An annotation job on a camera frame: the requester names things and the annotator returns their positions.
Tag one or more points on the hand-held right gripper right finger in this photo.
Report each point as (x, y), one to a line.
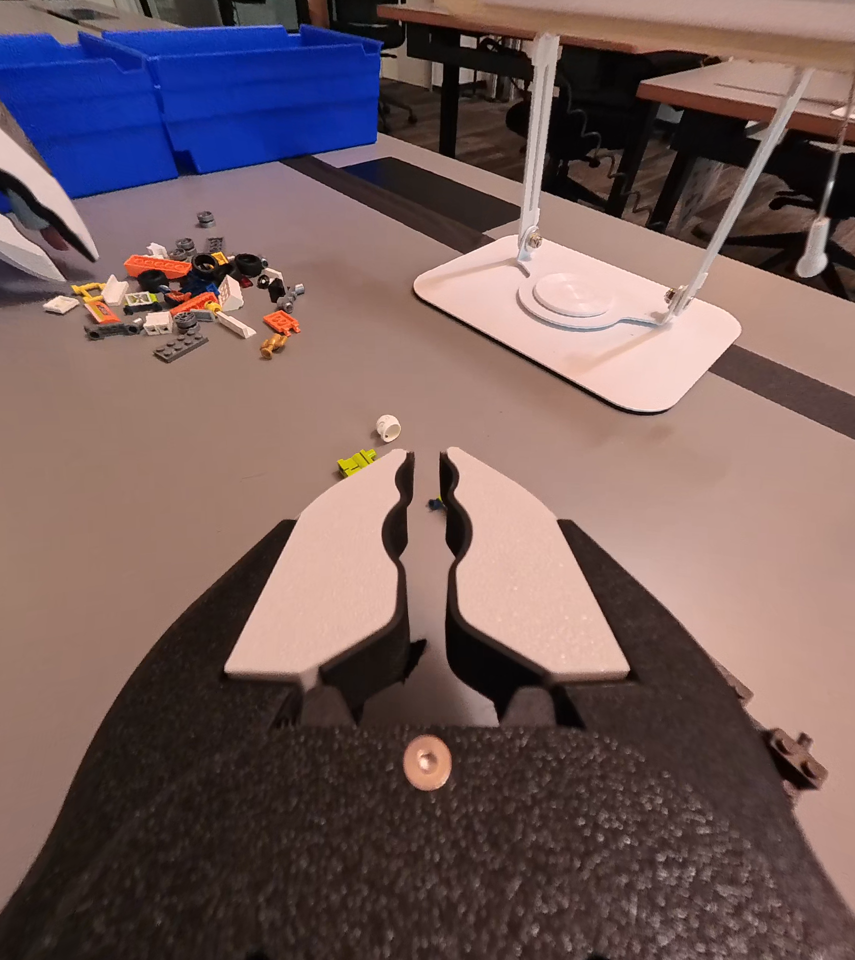
(540, 600)

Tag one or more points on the small white round lego piece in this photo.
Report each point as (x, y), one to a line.
(389, 426)

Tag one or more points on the black lego chassis piece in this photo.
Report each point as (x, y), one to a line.
(797, 758)

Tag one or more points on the pile of lego pieces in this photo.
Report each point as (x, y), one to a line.
(188, 293)

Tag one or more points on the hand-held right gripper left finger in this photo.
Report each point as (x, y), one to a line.
(323, 600)

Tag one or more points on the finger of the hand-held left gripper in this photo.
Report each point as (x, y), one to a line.
(30, 173)
(0, 225)

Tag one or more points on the lime green lego legs piece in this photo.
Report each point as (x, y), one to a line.
(357, 462)

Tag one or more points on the wooden desk black frame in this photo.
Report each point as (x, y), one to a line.
(788, 98)

